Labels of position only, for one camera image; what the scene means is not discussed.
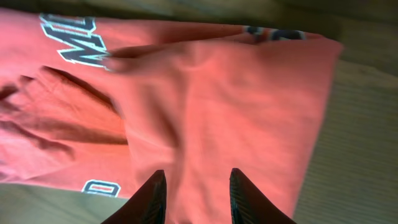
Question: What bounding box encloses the orange-red t-shirt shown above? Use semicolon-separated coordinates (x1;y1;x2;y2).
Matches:
1;9;342;223

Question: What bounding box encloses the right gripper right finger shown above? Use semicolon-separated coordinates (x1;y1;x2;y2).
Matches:
229;168;297;224

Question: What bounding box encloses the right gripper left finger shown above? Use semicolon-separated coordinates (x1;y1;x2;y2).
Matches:
101;170;167;224

